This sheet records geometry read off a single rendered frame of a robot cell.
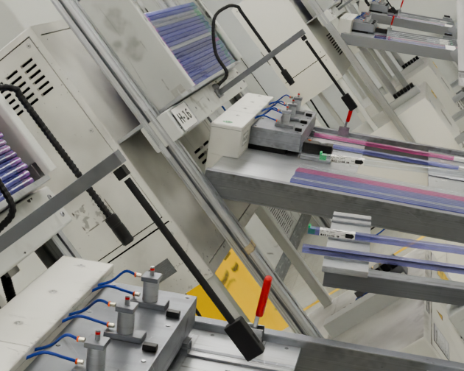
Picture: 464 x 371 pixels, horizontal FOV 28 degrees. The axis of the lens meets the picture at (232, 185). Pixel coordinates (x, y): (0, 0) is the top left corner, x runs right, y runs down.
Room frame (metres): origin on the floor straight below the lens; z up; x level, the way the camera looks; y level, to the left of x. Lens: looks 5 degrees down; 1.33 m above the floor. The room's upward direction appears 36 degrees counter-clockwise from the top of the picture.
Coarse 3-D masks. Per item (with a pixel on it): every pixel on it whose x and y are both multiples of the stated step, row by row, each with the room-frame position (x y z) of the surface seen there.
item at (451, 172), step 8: (328, 160) 1.64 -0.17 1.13; (368, 160) 1.62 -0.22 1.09; (376, 160) 1.62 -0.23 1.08; (384, 160) 1.63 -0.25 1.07; (384, 168) 1.62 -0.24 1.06; (392, 168) 1.61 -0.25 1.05; (400, 168) 1.61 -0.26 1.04; (408, 168) 1.61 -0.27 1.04; (416, 168) 1.61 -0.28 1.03; (424, 168) 1.60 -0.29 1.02; (432, 168) 1.60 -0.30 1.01; (440, 168) 1.60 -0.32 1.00; (456, 176) 1.59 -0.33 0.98
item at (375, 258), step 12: (312, 252) 1.44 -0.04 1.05; (324, 252) 1.44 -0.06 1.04; (336, 252) 1.43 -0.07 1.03; (348, 252) 1.43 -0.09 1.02; (360, 252) 1.43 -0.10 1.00; (396, 264) 1.42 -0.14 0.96; (408, 264) 1.41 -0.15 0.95; (420, 264) 1.41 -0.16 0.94; (432, 264) 1.40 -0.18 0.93; (444, 264) 1.40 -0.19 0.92; (456, 264) 1.41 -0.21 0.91
